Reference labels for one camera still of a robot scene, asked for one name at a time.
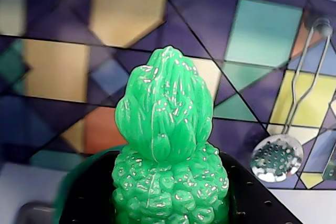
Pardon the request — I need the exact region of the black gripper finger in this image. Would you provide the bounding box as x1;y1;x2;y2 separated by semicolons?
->
219;152;298;224
52;151;119;224

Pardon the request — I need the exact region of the green toy pineapple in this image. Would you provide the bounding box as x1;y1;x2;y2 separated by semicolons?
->
111;45;229;224

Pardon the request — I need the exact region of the metal skimmer spoon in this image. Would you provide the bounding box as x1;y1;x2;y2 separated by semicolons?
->
250;17;333;183

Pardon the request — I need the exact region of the colourful mosaic backsplash panel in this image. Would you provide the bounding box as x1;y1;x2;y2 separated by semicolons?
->
0;0;336;191

